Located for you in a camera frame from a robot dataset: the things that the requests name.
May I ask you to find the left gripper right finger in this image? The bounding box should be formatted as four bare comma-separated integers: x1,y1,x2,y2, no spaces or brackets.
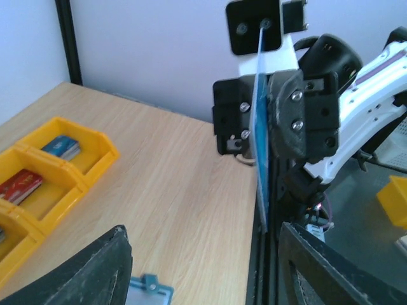
279,222,406,304

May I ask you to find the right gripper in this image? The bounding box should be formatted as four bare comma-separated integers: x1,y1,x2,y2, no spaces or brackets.
212,69,340,159

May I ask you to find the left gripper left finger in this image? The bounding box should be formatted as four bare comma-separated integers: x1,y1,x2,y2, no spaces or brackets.
1,225,133,304

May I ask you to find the blue credit card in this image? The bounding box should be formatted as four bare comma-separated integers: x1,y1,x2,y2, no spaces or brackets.
249,26,269,233

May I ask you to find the blue leather card holder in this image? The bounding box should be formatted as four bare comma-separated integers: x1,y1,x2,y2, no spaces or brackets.
125,274,174,305

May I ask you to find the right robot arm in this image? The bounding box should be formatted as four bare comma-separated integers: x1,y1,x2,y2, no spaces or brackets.
212,27,406,229

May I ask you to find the yellow bin with black cards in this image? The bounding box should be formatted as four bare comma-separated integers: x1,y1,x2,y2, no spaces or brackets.
1,200,45,286

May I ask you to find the yellow bin with red cards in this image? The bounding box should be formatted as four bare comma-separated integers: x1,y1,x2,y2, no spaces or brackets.
1,147,88,234

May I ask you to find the red card stack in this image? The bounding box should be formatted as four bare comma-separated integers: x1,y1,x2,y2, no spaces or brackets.
1,169,43,205

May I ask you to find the yellow bin with blue cards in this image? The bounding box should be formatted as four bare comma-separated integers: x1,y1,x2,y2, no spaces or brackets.
17,117,120,186

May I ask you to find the blue card stack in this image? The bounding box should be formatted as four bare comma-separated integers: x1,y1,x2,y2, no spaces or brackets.
41,135,81,161

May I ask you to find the yellow bin outside table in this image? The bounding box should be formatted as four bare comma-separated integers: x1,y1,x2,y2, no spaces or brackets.
376,175,407,229

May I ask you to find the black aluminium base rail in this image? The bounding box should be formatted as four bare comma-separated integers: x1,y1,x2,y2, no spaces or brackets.
245,159,289,304

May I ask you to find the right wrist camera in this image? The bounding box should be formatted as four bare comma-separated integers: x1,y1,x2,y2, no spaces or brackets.
225,0,308,76

